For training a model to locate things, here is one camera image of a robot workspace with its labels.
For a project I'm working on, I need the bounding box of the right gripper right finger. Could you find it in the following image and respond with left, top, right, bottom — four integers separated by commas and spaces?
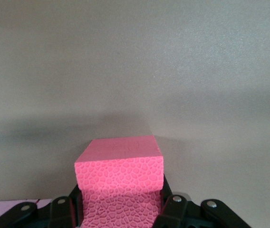
153, 174, 252, 228

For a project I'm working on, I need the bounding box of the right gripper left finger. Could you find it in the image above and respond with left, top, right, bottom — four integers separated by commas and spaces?
0, 184, 85, 228

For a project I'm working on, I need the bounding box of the red foam block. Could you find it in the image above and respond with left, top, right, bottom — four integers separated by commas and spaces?
74, 135, 164, 228

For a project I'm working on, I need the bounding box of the table cover mat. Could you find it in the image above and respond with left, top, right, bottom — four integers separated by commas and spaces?
0, 0, 270, 228

